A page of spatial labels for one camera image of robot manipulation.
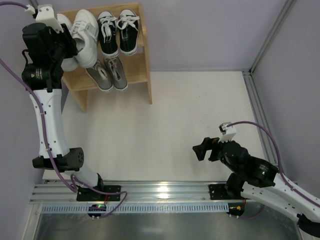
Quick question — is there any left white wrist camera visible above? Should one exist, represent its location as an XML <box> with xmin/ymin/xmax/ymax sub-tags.
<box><xmin>24</xmin><ymin>4</ymin><xmax>64</xmax><ymax>33</ymax></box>

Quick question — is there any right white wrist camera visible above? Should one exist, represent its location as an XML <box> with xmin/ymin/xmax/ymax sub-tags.
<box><xmin>218</xmin><ymin>122</ymin><xmax>237</xmax><ymax>143</ymax></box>

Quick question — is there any grey canvas sneaker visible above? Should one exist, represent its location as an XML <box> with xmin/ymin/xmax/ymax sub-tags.
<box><xmin>85</xmin><ymin>59</ymin><xmax>114</xmax><ymax>93</ymax></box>
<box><xmin>103</xmin><ymin>56</ymin><xmax>128</xmax><ymax>92</ymax></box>

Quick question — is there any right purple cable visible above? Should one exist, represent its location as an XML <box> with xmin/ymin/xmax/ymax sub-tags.
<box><xmin>224</xmin><ymin>120</ymin><xmax>320</xmax><ymax>221</ymax></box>

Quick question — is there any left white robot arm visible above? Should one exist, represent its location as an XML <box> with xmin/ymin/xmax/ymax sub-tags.
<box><xmin>21</xmin><ymin>23</ymin><xmax>105</xmax><ymax>202</ymax></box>

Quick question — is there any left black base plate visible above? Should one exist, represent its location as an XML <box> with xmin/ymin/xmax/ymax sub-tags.
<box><xmin>76</xmin><ymin>185</ymin><xmax>121</xmax><ymax>202</ymax></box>

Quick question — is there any purple cable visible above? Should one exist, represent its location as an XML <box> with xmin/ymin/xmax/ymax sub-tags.
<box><xmin>0</xmin><ymin>1</ymin><xmax>128</xmax><ymax>218</ymax></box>
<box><xmin>224</xmin><ymin>120</ymin><xmax>320</xmax><ymax>221</ymax></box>

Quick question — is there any white sneaker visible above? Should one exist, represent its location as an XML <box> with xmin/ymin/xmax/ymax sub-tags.
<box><xmin>71</xmin><ymin>9</ymin><xmax>99</xmax><ymax>69</ymax></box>
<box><xmin>57</xmin><ymin>13</ymin><xmax>79</xmax><ymax>72</ymax></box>

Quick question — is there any grey slotted cable duct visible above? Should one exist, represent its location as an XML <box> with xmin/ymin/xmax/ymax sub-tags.
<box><xmin>41</xmin><ymin>202</ymin><xmax>229</xmax><ymax>214</ymax></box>

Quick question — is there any right corner aluminium post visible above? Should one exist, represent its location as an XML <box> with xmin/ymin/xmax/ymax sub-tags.
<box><xmin>249</xmin><ymin>0</ymin><xmax>297</xmax><ymax>75</ymax></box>

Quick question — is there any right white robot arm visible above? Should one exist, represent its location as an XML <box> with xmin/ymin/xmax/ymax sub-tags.
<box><xmin>192</xmin><ymin>137</ymin><xmax>320</xmax><ymax>238</ymax></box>

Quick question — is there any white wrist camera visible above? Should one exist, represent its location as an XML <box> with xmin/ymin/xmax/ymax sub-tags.
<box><xmin>24</xmin><ymin>4</ymin><xmax>64</xmax><ymax>33</ymax></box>
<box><xmin>218</xmin><ymin>122</ymin><xmax>237</xmax><ymax>143</ymax></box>

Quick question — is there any wooden two-tier shoe shelf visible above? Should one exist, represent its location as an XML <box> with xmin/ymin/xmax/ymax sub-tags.
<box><xmin>62</xmin><ymin>2</ymin><xmax>153</xmax><ymax>113</ymax></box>

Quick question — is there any corner aluminium post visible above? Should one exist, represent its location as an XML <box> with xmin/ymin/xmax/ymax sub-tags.
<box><xmin>249</xmin><ymin>0</ymin><xmax>297</xmax><ymax>75</ymax></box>
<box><xmin>28</xmin><ymin>0</ymin><xmax>39</xmax><ymax>10</ymax></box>

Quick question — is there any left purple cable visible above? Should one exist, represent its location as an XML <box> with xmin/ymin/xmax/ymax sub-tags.
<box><xmin>0</xmin><ymin>1</ymin><xmax>128</xmax><ymax>218</ymax></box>

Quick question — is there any left corner aluminium post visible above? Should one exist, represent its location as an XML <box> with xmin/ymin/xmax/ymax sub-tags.
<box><xmin>28</xmin><ymin>0</ymin><xmax>39</xmax><ymax>10</ymax></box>

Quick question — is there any aluminium mounting rail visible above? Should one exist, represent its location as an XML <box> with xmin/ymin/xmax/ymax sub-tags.
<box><xmin>29</xmin><ymin>180</ymin><xmax>245</xmax><ymax>204</ymax></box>

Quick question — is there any right aluminium frame rail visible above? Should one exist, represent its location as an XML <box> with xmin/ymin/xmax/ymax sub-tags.
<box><xmin>242</xmin><ymin>70</ymin><xmax>278</xmax><ymax>167</ymax></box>

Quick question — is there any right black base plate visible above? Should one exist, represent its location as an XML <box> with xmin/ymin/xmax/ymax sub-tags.
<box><xmin>208</xmin><ymin>183</ymin><xmax>241</xmax><ymax>201</ymax></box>

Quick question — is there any black canvas sneaker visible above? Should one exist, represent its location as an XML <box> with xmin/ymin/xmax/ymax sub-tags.
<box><xmin>116</xmin><ymin>9</ymin><xmax>140</xmax><ymax>56</ymax></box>
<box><xmin>97</xmin><ymin>11</ymin><xmax>119</xmax><ymax>59</ymax></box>

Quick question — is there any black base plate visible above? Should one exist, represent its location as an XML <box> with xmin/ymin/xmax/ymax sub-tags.
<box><xmin>76</xmin><ymin>185</ymin><xmax>121</xmax><ymax>202</ymax></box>
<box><xmin>208</xmin><ymin>183</ymin><xmax>241</xmax><ymax>201</ymax></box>

